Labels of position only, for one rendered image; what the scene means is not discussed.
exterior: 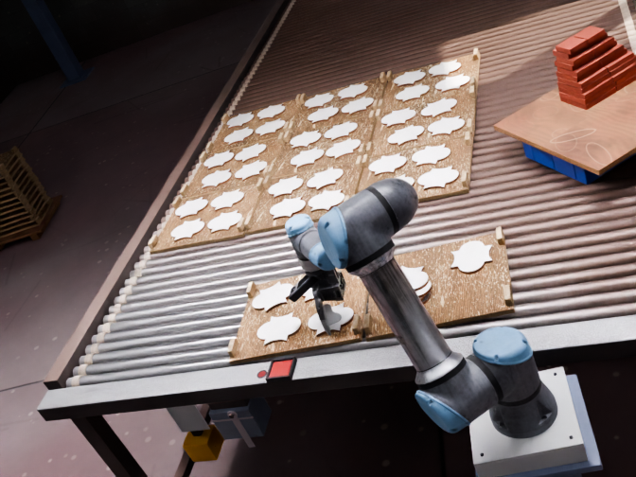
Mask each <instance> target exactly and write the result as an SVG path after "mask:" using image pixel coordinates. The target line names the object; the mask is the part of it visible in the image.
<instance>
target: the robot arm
mask: <svg viewBox="0 0 636 477"><path fill-rule="evenodd" d="M417 208H418V196H417V193H416V191H415V189H414V187H413V186H412V185H411V184H410V183H408V182H407V181H405V180H402V179H399V178H387V179H383V180H380V181H377V182H375V183H374V184H372V185H370V186H368V187H367V188H365V189H364V190H362V191H361V192H359V193H357V194H356V195H354V196H353V197H351V198H349V199H348V200H346V201H345V202H343V203H341V204H339V205H338V206H334V207H333V208H332V209H331V210H330V211H329V212H327V213H326V214H325V215H324V216H322V217H321V218H320V220H319V221H318V230H317V229H316V228H315V227H314V225H313V221H312V220H311V218H310V216H308V215H306V214H299V215H296V216H293V217H292V218H290V219H289V220H288V221H287V222H286V224H285V229H286V232H287V234H288V238H289V239H290V242H291V245H292V247H293V250H294V251H295V253H296V255H297V258H298V260H299V262H300V265H301V267H302V269H303V270H304V272H305V274H306V275H305V276H304V277H302V278H301V279H300V280H299V281H298V282H297V283H296V284H295V285H294V286H293V287H292V288H291V291H290V295H289V299H291V300H292V302H296V301H297V300H298V299H299V298H300V297H301V296H302V295H303V294H304V293H306V292H307V291H308V290H309V289H310V288H312V295H313V298H314V301H315V307H316V310H317V313H318V316H319V319H320V321H321V324H322V326H323V328H324V330H325V332H326V333H327V334H328V335H329V336H330V335H331V332H330V327H329V326H331V325H333V324H335V323H337V322H339V321H340V320H341V319H342V316H341V314H340V313H338V312H335V311H333V310H332V307H331V305H330V304H329V303H325V304H323V302H324V301H336V302H338V301H344V296H345V287H346V283H345V279H344V276H343V274H342V271H338V272H337V270H336V268H337V269H344V268H345V269H346V270H347V272H348V273H349V274H352V275H356V276H358V277H359V278H360V280H361V281H362V283H363V285H364V286H365V287H366V289H367V291H368V292H369V294H370V296H371V297H372V299H373V300H374V302H375V304H376V305H377V307H378V309H379V310H380V312H381V314H382V316H383V317H384V319H385V321H386V322H387V324H388V325H389V327H390V328H391V329H392V331H393V332H394V334H395V336H396V337H397V340H398V341H399V343H400V344H401V346H402V348H403V349H404V351H405V353H406V354H407V356H408V357H409V359H410V361H411V362H412V364H413V366H414V367H415V369H416V377H415V383H416V384H417V386H418V388H419V390H418V391H416V394H415V399H416V401H417V402H418V404H419V405H420V407H421V408H422V409H423V411H424V412H425V413H426V414H427V415H428V416H429V417H430V419H431V420H432V421H433V422H434V423H436V424H437V425H438V426H439V427H440V428H441V429H443V430H444V431H446V432H448V433H458V432H459V431H461V430H462V429H464V428H465V427H466V426H469V425H470V423H471V422H473V421H474V420H475V419H477V418H478V417H479V416H481V415H482V414H484V413H485V412H486V411H488V410H489V416H490V419H491V422H492V424H493V426H494V428H495V429H496V430H497V431H498V432H499V433H501V434H503V435H505V436H507V437H511V438H517V439H523V438H530V437H534V436H536V435H539V434H541V433H543V432H545V431H546V430H548V429H549V428H550V427H551V426H552V425H553V423H554V422H555V420H556V418H557V402H556V399H555V397H554V395H553V393H552V392H551V391H550V389H549V388H548V387H547V386H546V385H545V384H544V383H543V382H542V381H541V380H540V377H539V371H538V369H537V366H536V363H535V360H534V356H533V350H532V347H531V346H530V345H529V343H528V341H527V338H526V337H525V336H524V335H523V334H522V333H521V332H520V331H518V330H516V329H515V328H512V327H493V328H489V329H487V330H485V331H483V332H481V333H480V334H478V335H477V336H476V337H475V339H474V341H473V344H472V351H473V352H472V353H471V354H470V355H468V356H467V357H465V358H464V356H463V355H462V354H461V353H459V352H455V351H451V349H450V347H449V346H448V344H447V342H446V341H445V339H444V337H443V336H442V334H441V333H440V331H439V329H438V328H437V326H436V324H435V323H434V321H433V319H432V317H431V316H430V314H429V313H428V312H427V310H426V308H425V307H424V305H423V304H422V302H421V300H420V299H419V297H418V295H417V294H416V292H415V290H414V288H413V287H412V285H411V283H410V282H409V280H408V278H407V277H406V275H405V273H404V272H403V271H402V270H401V268H400V266H399V265H398V262H397V261H396V259H395V258H394V251H395V247H396V245H395V243H394V242H393V240H392V239H391V236H393V235H394V234H396V233H397V232H399V231H400V230H401V229H403V228H404V227H405V226H406V225H407V224H408V223H409V222H410V221H411V220H412V219H413V217H414V216H415V213H416V211H417Z"/></svg>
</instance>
